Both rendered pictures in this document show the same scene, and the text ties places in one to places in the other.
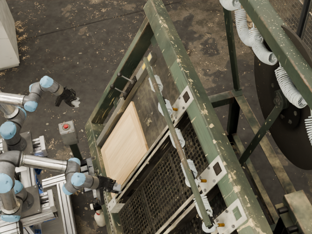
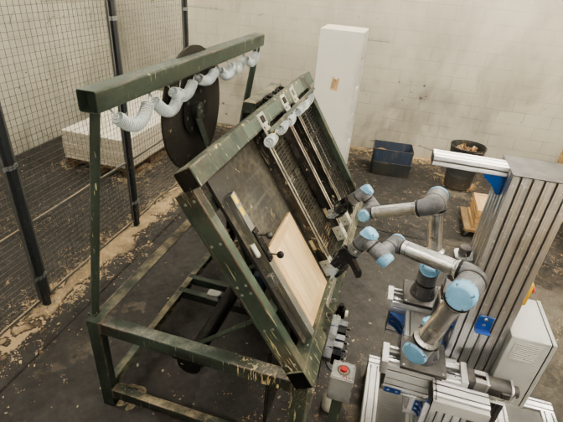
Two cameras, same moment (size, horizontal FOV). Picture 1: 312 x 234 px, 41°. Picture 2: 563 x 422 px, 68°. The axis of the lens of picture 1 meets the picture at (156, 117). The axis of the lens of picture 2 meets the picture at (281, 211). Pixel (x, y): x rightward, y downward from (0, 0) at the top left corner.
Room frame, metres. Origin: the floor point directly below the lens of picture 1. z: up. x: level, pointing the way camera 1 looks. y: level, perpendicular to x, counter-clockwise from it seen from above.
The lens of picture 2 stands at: (3.60, 1.00, 2.70)
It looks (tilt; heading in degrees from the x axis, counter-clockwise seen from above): 30 degrees down; 205
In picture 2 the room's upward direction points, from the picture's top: 5 degrees clockwise
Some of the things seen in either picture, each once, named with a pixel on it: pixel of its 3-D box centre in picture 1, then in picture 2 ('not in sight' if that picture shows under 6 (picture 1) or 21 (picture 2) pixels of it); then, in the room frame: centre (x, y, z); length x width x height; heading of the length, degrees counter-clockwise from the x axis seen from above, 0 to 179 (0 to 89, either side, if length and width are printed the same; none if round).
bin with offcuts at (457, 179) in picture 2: not in sight; (462, 165); (-2.86, 0.93, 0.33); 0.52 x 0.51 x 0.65; 11
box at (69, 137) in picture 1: (68, 133); (341, 381); (2.10, 0.73, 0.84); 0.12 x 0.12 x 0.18; 11
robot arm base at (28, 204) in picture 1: (21, 198); (424, 287); (1.41, 0.97, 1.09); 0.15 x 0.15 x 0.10
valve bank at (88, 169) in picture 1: (89, 185); (338, 337); (1.68, 0.58, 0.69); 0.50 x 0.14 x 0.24; 11
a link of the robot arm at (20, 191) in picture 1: (15, 191); (429, 271); (1.40, 0.97, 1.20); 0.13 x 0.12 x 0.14; 177
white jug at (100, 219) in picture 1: (100, 217); (329, 398); (1.68, 0.60, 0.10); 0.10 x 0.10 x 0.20
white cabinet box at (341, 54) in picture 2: not in sight; (335, 103); (-2.28, -1.00, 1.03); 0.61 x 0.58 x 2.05; 11
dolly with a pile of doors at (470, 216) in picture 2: not in sight; (485, 216); (-1.63, 1.37, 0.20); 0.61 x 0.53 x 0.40; 11
